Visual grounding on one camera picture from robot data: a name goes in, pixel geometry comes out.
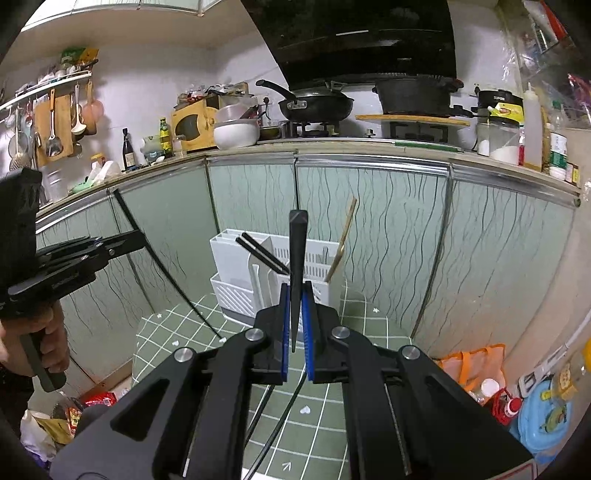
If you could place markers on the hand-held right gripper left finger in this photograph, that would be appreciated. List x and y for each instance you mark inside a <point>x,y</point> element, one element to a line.
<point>284,341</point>

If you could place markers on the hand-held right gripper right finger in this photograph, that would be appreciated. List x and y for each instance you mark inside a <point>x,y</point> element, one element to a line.
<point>309,341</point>

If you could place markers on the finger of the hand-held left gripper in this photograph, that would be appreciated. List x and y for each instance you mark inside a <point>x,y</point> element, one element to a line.
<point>122,244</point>
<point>69,249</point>

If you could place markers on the white plastic utensil holder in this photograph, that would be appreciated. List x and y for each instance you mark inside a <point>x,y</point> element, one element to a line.
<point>231,263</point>

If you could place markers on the wooden chopstick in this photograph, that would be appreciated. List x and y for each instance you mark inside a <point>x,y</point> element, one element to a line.
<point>348,226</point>

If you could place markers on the person's left hand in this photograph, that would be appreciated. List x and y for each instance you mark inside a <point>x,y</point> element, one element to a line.
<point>57,344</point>

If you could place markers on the metal utensil cylinder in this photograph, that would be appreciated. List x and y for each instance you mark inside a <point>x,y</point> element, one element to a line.
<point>54,184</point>

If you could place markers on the metal mesh strainer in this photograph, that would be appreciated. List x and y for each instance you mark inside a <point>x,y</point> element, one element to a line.
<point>19,159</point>

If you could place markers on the green checked tablecloth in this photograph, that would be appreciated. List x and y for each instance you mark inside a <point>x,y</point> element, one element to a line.
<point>369,323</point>

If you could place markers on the white plastic bag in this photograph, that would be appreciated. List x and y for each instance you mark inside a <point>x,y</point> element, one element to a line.
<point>104,173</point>

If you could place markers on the metal slotted spatula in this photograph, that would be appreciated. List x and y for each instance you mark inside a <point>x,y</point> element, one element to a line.
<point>54,145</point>

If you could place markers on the dark sauce bottle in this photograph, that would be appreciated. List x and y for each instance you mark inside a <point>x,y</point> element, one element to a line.
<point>129,154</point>

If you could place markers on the wooden cutting board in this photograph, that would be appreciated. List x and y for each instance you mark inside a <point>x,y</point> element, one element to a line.
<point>64,124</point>

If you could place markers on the metal ladle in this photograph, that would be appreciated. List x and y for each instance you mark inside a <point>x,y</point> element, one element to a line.
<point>77,124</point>

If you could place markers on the green glass bottle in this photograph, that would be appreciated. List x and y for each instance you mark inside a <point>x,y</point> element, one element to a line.
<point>166,141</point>

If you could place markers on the clear glass cup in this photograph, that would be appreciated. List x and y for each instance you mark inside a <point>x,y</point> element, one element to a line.
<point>178,145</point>

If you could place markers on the yellow microwave oven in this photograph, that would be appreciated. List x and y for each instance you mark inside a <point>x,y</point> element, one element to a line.
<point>194,127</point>

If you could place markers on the green kitchen cabinet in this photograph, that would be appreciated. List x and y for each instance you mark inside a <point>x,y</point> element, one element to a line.
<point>392,230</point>

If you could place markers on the white ceramic bowl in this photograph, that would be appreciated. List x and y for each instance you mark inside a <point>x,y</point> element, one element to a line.
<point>236,134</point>

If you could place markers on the orange bag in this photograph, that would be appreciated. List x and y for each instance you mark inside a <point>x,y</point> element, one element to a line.
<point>466,364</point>

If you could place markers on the red snack packet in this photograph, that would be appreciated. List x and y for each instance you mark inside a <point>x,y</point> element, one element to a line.
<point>92,406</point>

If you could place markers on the green snack packets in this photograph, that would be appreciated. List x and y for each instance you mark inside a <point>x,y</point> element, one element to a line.
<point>78,56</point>

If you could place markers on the clear plastic bowl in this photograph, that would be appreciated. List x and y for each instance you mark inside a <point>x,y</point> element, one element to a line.
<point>233,113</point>

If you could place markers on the gas stove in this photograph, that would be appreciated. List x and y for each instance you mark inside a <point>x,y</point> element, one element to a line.
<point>406,131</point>

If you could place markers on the black wok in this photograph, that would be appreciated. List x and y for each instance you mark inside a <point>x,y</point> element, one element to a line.
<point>318,107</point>

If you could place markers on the thin bamboo board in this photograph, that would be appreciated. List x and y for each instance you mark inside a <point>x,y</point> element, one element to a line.
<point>415,120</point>

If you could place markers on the blue plastic container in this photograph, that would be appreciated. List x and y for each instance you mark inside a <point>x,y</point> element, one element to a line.
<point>545,420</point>

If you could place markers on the white pipe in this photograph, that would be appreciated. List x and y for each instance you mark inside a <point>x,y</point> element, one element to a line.
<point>570,344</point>

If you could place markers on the yellow lid bottle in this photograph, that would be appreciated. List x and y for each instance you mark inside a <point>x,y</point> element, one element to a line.
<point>570,378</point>

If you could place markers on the black cast iron pot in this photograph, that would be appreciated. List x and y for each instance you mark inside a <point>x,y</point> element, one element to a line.
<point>415,97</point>

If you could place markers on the small clear canister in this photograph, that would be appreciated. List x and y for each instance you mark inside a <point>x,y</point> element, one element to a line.
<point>483,138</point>

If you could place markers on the clear canister white powder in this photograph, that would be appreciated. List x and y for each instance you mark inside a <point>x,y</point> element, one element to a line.
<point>505,147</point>

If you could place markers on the white squeeze bottle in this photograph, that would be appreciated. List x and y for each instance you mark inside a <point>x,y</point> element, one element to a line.
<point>533,134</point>

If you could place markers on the black electric cooker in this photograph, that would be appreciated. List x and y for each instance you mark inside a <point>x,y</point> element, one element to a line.
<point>498,99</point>

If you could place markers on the black range hood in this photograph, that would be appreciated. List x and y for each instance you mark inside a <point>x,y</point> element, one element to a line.
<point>360,37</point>

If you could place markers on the white jar green label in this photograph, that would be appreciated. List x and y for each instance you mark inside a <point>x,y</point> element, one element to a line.
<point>558,157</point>

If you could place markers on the small spice jar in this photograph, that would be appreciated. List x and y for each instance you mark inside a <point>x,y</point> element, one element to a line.
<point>573,174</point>

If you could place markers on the red white packet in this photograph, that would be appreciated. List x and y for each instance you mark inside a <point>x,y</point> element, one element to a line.
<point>547,23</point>

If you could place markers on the white wall rack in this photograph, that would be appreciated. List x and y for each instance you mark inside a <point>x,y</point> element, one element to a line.
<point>46,90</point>

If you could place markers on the clear wall shelf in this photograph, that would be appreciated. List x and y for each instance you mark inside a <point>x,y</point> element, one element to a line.
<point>554,69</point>

